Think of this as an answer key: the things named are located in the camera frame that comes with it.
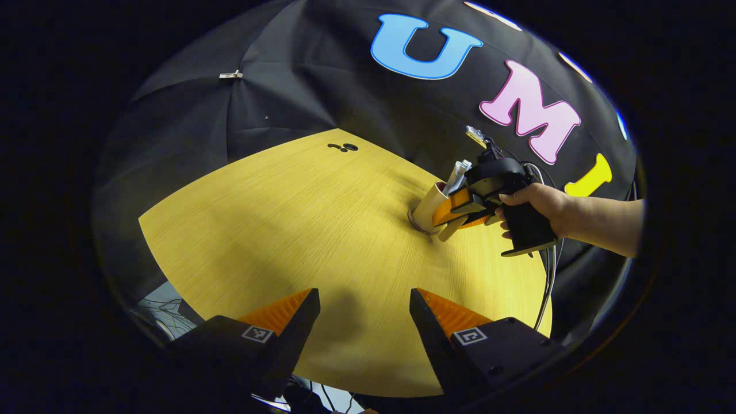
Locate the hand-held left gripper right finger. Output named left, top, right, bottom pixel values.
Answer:
left=409, top=287, right=567, bottom=405

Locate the wooden desktop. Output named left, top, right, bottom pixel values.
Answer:
left=138, top=128, right=553, bottom=398

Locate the round brown coaster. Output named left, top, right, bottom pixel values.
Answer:
left=407, top=207, right=433, bottom=236

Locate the white toothpaste tube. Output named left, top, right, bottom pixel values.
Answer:
left=442, top=161, right=467, bottom=197

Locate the black backdrop cloth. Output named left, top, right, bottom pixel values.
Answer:
left=92, top=0, right=639, bottom=346

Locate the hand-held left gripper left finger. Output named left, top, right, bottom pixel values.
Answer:
left=167, top=287, right=321, bottom=401

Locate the beige cup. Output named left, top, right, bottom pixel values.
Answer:
left=411, top=181, right=469, bottom=242

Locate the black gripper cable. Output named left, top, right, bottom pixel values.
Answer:
left=523, top=162, right=567, bottom=332

